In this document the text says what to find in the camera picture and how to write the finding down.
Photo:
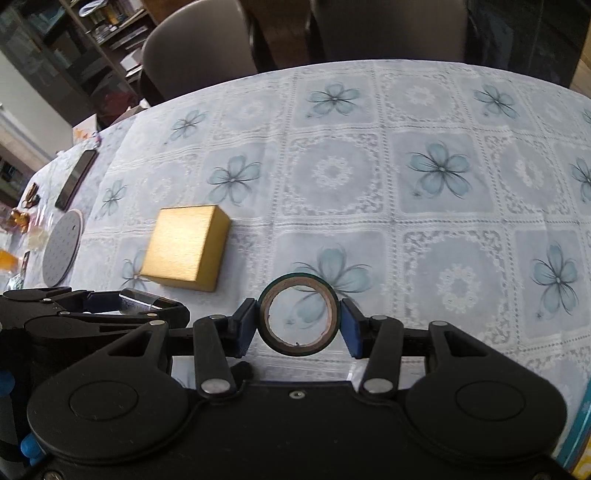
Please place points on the round grey coaster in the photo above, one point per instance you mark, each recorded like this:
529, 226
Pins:
62, 247

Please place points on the small amber trinket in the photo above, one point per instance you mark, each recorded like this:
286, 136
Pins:
21, 220

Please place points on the wooden cabinet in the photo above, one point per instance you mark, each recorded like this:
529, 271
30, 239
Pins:
277, 27

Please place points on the bookshelf with books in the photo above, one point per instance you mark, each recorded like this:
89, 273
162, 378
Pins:
92, 46

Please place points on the grey dining chair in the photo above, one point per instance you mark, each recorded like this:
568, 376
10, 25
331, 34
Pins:
198, 50
388, 27

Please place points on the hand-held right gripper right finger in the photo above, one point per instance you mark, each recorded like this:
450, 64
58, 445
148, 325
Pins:
353, 332

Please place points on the gold square box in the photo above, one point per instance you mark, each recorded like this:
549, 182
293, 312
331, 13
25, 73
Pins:
184, 244

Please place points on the black smartphone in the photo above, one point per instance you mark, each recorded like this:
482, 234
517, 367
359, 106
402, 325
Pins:
76, 180

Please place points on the small dark trinket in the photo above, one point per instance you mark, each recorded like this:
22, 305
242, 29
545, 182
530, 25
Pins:
32, 197

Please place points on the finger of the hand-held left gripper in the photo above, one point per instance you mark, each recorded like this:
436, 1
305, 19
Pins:
175, 314
104, 302

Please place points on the gold metal tray teal rim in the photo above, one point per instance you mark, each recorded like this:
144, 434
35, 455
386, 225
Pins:
575, 438

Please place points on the orange packet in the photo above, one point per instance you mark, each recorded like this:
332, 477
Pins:
7, 261

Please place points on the silver and black tube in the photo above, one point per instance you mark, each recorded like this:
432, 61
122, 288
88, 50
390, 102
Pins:
136, 300

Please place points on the dark glass cabinet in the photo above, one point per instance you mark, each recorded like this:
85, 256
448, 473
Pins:
531, 37

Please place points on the floral lace tablecloth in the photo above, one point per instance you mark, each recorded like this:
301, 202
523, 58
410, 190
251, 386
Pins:
369, 230

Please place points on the green tape roll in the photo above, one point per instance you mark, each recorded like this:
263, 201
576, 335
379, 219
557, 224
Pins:
300, 349

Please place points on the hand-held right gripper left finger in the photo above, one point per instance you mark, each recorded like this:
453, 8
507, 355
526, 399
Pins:
247, 327

